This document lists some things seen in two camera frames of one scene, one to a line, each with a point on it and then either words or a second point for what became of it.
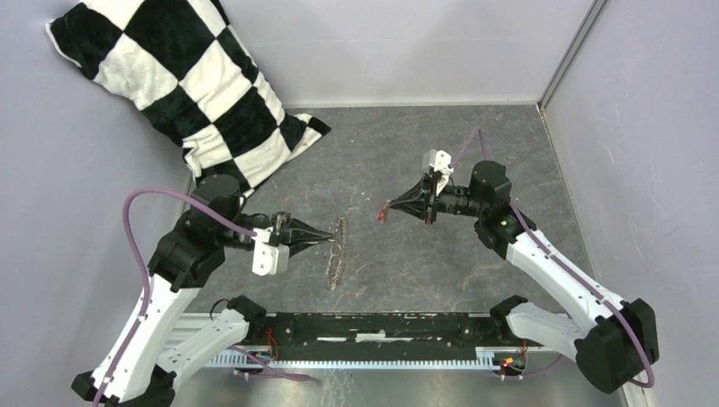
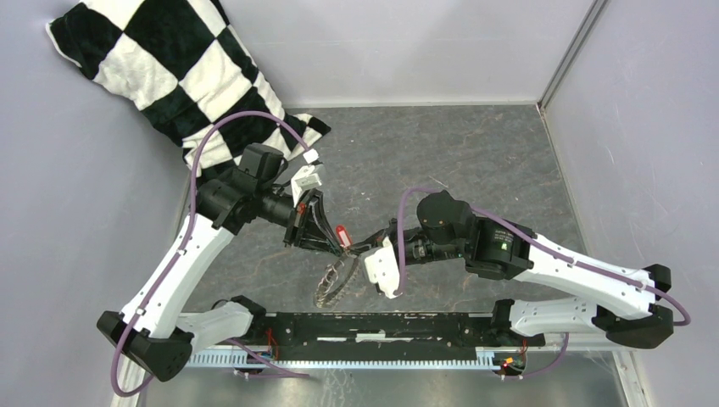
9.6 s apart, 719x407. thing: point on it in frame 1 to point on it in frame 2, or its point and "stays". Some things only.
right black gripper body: x=431 y=185 to x=392 y=232
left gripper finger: x=298 y=229 to x=323 y=226
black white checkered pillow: x=182 y=66 stays
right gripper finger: x=415 y=206 to x=366 y=253
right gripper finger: x=417 y=194 to x=370 y=242
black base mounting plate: x=378 y=331 stays
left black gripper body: x=280 y=223 to x=300 y=219
